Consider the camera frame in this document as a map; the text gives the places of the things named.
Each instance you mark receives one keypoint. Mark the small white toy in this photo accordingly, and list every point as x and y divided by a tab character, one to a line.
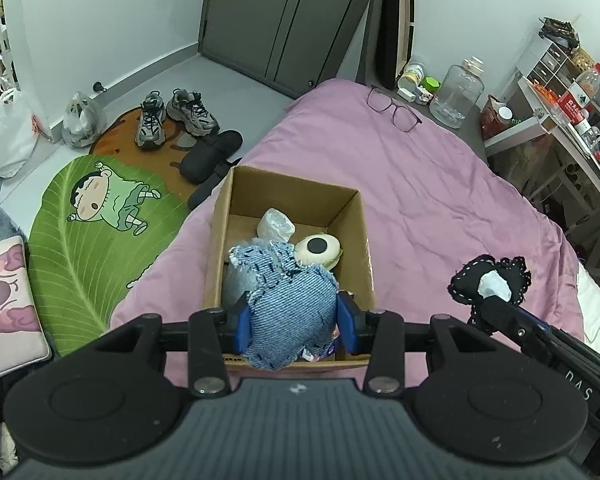
423	96

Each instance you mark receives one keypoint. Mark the black heart pillow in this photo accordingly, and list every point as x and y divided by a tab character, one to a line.
465	280

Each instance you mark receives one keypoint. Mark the white charger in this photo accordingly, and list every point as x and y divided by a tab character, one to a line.
406	94

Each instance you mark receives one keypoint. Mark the grey wardrobe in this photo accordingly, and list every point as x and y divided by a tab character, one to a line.
280	20

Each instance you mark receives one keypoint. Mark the green frog eye plush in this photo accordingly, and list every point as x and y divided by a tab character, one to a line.
315	250

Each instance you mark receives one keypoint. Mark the white lid jar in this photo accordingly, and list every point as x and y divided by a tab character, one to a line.
505	113

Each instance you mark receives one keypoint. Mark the clear plastic jar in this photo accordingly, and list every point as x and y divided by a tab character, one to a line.
455	95

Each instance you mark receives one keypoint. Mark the grey plastic bag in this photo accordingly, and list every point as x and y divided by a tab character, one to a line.
82	120

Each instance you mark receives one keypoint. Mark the white drawer organizer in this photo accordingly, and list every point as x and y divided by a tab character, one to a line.
547	60

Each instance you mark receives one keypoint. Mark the green leaf cartoon rug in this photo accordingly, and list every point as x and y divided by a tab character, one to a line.
75	270

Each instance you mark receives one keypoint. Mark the blue denim heart pillow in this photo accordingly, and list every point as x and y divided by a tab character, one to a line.
290	305

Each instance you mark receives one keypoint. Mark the black door stop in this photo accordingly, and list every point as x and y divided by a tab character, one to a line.
99	87

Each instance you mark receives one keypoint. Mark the cardboard box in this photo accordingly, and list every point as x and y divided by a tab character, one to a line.
280	195

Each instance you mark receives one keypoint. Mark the white bundle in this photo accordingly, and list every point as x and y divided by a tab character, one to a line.
275	225

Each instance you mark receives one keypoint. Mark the red cap plastic bottle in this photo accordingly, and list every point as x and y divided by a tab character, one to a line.
591	82

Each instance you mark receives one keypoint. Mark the pink cartoon cushion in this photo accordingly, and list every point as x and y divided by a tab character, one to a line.
7	310

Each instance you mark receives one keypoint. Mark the brown frame glasses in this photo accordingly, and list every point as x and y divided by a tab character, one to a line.
395	107

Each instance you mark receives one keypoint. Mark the green cup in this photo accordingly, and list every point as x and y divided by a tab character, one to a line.
431	83

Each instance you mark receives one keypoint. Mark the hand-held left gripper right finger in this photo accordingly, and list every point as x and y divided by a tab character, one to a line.
347	330

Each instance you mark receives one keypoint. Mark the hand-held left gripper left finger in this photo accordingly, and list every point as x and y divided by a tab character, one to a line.
242	330

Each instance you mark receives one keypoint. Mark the black slipper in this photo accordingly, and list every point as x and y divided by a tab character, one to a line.
212	182
210	155

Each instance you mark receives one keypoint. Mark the brown paper bag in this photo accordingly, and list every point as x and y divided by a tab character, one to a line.
490	120

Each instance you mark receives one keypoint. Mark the dark headboard panel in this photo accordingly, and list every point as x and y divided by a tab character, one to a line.
392	20

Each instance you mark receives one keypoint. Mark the white plastic bag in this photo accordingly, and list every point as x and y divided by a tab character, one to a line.
7	135

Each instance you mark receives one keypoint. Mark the pink bedsheet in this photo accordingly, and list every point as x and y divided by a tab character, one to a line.
430	200

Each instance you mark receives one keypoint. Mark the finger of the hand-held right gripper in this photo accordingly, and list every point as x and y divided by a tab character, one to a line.
505	317

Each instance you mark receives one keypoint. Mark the white desk shelf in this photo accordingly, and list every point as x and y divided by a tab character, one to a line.
525	125

